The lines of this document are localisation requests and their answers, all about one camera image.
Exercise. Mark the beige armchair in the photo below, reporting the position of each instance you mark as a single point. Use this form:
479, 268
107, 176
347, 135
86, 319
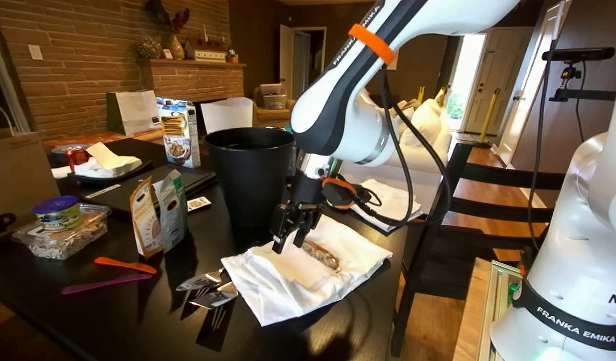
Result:
278, 113

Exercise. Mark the small white card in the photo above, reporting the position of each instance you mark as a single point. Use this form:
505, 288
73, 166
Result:
199, 204

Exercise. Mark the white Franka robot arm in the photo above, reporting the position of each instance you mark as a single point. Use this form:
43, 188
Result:
581, 268

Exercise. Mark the white plastic bag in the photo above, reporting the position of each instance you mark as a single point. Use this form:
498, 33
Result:
428, 121

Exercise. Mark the cereal box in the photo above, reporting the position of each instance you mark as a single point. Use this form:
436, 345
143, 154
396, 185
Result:
178, 133

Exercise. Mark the vase with dried flowers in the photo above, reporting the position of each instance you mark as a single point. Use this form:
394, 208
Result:
176, 47

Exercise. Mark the white teal coffee bag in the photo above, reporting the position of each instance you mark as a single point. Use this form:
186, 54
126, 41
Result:
172, 213

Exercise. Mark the white napkin stack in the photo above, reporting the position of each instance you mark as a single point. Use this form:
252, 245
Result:
108, 162

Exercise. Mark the jar with blue lid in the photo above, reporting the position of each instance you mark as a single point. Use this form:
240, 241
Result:
57, 204

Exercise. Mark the small red cup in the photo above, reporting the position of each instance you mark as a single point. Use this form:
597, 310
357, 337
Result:
76, 157

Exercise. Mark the clear plastic food container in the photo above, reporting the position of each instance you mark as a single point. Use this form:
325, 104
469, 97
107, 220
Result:
58, 241

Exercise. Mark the brown white coffee bag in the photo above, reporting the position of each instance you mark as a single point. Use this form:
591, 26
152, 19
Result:
145, 222

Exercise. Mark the black camera on stand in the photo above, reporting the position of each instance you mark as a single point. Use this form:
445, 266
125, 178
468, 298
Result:
578, 52

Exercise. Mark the black trash bin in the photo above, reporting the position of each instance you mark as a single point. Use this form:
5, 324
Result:
249, 188

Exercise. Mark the biscotti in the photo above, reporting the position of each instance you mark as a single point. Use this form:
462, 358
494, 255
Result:
324, 255

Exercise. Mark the yellow stick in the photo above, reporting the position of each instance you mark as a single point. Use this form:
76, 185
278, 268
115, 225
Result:
488, 116

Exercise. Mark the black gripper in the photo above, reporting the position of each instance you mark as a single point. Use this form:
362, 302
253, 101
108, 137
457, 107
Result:
306, 195

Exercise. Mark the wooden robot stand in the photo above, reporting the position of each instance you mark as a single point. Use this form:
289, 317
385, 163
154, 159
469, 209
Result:
469, 322

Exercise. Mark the orange plastic knife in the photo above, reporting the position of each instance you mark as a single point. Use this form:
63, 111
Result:
126, 266

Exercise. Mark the white light switch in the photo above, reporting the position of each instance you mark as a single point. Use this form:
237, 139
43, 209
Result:
35, 52

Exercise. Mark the white leaning panel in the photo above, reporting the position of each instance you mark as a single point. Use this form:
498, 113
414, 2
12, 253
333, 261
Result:
137, 111

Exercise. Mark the folded white cloth blue stripe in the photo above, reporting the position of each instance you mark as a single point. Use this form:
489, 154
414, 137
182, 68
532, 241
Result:
390, 201

